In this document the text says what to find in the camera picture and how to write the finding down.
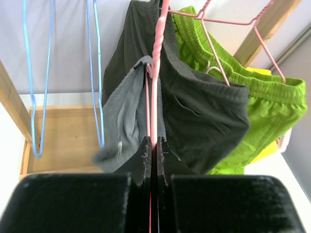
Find pink wire hanger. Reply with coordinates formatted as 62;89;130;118
147;0;170;233
160;0;230;86
201;0;287;84

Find light blue wire hanger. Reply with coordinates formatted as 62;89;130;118
22;0;56;160
86;0;105;149

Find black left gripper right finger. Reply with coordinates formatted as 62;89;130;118
157;136;195;186

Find dark olive shorts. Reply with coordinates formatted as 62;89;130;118
103;0;250;174

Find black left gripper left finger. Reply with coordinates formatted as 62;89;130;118
114;136;152;186

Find wooden clothes rack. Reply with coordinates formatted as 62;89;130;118
0;0;303;182

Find grey shorts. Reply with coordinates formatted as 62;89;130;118
92;56;152;172

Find lime green shorts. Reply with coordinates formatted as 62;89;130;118
172;14;308;175

